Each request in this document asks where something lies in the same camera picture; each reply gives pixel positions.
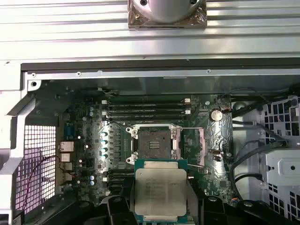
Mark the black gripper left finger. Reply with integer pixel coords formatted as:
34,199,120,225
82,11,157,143
24,179,137,225

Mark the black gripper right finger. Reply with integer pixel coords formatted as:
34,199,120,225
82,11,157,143
187,180,294,225

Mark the silver green CPU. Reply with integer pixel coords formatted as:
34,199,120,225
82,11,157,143
134,158,188,223

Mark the metal socket cover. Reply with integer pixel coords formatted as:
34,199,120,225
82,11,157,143
172,126,209,168

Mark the wire locking lever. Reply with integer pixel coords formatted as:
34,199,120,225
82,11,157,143
105,116,129,130

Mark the black RAM slot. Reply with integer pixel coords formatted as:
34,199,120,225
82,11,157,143
103,103,191,109
103,168,136,175
102,108,192,115
103,114,191,120
103,175,135,182
102,97,192,104

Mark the CPU socket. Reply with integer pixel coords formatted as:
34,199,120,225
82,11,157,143
126,125,184,165

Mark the green motherboard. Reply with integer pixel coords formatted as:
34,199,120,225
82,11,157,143
56,93,234,204

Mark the silver drive cage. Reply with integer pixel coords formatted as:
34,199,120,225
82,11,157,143
263,96,300,211

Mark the blue port connector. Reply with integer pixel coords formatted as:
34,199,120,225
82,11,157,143
63,123,77,141

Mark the silver coin battery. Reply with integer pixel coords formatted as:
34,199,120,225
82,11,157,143
209,109,223,122

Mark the black silver PC case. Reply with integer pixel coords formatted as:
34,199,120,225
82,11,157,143
0,60,300,225

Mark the brown square mounting plate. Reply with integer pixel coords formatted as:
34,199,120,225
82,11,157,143
127,0,207,30

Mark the black cable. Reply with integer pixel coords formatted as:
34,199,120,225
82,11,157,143
229,140,268,188

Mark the red black thin wire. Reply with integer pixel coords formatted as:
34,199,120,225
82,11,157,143
25,155,62,207

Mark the grey flat cable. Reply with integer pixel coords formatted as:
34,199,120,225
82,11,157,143
254,121,289,147

